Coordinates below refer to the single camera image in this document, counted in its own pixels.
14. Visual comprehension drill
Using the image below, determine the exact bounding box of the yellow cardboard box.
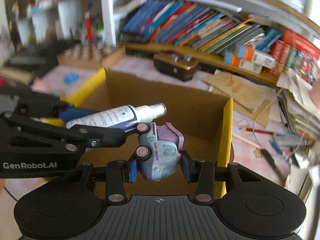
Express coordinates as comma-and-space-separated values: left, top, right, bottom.
62, 69, 233, 197

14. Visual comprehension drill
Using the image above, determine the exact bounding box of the white spray bottle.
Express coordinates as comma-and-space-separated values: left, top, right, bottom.
66, 103, 167, 132

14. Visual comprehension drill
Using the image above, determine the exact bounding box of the brown effects pedal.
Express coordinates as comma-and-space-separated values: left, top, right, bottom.
153, 50, 199, 82

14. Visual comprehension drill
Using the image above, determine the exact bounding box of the grey purple toy truck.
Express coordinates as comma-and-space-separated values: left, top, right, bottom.
135, 122, 184, 181

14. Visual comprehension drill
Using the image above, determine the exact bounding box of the white bookshelf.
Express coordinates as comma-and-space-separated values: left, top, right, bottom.
15, 0, 320, 86

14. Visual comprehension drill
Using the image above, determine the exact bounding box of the pink checkered tablecloth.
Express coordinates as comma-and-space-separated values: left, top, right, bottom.
0, 55, 296, 205

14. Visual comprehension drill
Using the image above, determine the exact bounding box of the row of leaning books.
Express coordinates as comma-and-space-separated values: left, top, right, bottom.
120, 0, 282, 54

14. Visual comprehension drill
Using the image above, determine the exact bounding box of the blue plastic bag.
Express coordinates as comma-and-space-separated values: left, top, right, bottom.
63, 72, 79, 85

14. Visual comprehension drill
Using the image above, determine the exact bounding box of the orange white medicine box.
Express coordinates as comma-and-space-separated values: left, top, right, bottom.
235, 44, 276, 69

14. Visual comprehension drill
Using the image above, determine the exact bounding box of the stack of papers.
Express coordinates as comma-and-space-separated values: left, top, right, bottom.
276, 72, 319, 141

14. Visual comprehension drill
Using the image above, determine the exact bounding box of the red pencil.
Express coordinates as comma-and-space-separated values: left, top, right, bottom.
240, 127, 274, 135

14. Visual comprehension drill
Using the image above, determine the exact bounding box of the wooden chess board box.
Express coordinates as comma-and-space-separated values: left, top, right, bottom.
57, 42, 126, 70

